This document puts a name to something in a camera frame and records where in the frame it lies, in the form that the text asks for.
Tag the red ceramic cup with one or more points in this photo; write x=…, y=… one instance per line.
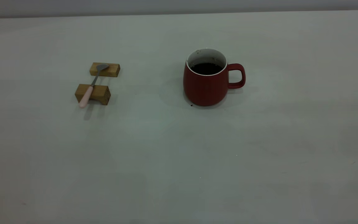
x=207, y=88

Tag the flat wooden block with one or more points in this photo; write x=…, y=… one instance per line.
x=113, y=71

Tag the arched wooden block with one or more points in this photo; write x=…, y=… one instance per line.
x=102, y=92

